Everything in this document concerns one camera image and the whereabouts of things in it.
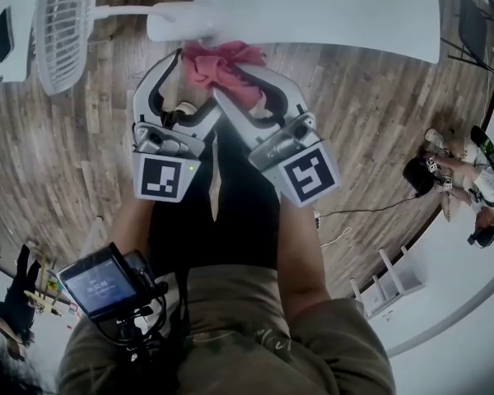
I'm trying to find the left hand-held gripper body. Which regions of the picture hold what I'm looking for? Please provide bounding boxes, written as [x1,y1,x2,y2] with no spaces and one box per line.
[130,120,203,203]

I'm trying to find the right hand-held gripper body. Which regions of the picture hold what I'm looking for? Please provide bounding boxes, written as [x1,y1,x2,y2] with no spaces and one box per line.
[247,112,343,209]

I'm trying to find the pink cloth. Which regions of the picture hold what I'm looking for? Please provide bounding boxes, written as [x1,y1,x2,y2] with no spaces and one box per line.
[179,40,268,109]

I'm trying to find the small white desk fan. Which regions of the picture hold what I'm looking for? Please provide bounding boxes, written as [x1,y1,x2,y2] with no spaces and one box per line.
[31,0,220,97]

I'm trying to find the person's left forearm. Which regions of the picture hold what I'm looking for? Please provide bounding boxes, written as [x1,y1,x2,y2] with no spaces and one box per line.
[108,197,156,265]

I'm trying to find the person's right forearm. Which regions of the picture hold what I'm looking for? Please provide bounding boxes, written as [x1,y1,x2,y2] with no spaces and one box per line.
[277,193,331,325]

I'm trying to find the person's white shoe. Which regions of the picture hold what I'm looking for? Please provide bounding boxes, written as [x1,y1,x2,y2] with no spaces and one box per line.
[174,100,199,117]

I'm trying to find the person's black trousers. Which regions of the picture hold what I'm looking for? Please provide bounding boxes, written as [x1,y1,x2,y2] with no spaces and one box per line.
[147,128,284,272]

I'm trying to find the white table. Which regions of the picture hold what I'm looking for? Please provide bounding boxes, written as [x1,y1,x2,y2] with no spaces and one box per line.
[188,0,442,65]
[0,0,39,85]

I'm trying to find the black bucket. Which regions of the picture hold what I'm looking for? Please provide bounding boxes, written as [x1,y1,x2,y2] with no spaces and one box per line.
[402,156,436,198]

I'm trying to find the black chest monitor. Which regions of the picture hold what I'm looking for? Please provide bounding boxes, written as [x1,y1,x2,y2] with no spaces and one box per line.
[56,242,140,321]

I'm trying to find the white wooden shelf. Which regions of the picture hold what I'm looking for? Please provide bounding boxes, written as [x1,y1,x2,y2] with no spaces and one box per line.
[348,244,430,321]

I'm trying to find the black smartphone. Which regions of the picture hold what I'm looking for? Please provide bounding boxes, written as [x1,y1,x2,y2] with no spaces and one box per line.
[0,6,16,64]

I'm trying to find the yellow wooden toy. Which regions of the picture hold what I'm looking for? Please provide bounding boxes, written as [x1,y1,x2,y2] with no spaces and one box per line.
[23,289,63,317]

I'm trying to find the person's olive shirt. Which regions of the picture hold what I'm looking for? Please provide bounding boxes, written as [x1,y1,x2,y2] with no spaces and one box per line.
[54,263,398,395]

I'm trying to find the black folding chair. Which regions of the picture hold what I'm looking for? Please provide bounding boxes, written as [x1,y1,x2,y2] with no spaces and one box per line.
[447,0,494,86]

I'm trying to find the black floor cable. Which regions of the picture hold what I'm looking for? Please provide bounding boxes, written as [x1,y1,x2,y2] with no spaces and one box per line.
[320,194,422,218]

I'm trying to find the white floor cable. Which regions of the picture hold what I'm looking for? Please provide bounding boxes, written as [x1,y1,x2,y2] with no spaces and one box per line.
[320,225,354,249]

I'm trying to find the black chest camera rig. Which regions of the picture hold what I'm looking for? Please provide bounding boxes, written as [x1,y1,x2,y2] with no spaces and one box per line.
[93,249,191,388]

